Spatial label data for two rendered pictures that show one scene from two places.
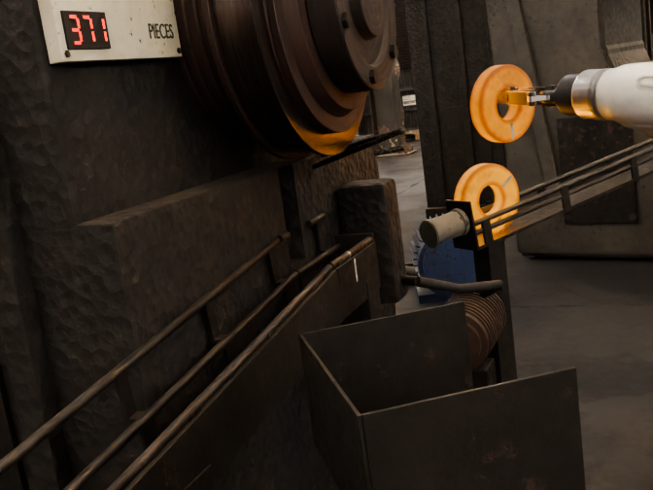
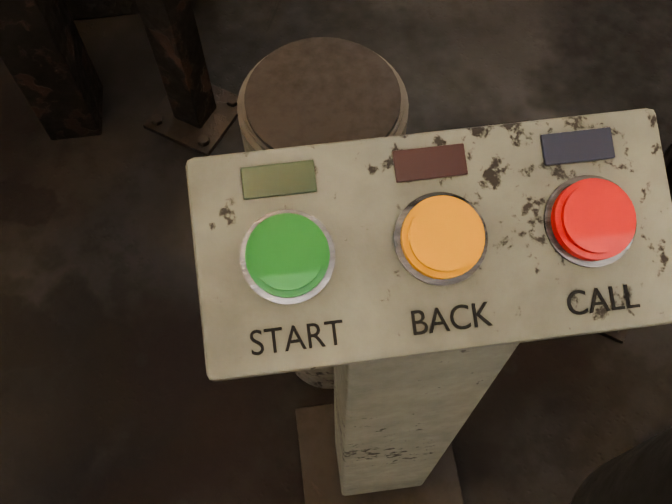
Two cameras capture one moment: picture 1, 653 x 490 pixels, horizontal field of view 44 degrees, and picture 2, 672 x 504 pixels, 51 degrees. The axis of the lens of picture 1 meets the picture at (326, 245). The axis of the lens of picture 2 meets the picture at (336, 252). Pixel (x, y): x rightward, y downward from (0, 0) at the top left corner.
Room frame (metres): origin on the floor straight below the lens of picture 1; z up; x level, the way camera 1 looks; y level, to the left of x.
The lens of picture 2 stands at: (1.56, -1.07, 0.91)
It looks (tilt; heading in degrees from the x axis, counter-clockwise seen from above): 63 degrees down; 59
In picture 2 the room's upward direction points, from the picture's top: straight up
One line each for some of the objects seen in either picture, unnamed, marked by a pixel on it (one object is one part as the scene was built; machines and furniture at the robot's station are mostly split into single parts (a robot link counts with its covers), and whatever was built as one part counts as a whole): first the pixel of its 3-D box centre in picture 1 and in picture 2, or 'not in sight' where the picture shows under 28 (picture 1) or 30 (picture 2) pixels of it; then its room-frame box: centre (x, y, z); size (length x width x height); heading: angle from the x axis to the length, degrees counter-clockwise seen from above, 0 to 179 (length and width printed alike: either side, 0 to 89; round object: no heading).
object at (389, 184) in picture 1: (371, 241); not in sight; (1.58, -0.09, 0.68); 0.11 x 0.08 x 0.24; 66
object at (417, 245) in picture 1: (445, 255); not in sight; (3.59, -0.53, 0.17); 0.57 x 0.31 x 0.34; 176
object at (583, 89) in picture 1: (597, 94); not in sight; (1.47, -0.52, 0.91); 0.09 x 0.06 x 0.09; 122
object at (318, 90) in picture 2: not in sight; (327, 261); (1.72, -0.79, 0.26); 0.12 x 0.12 x 0.52
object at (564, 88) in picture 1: (565, 94); not in sight; (1.54, -0.48, 0.91); 0.09 x 0.08 x 0.07; 32
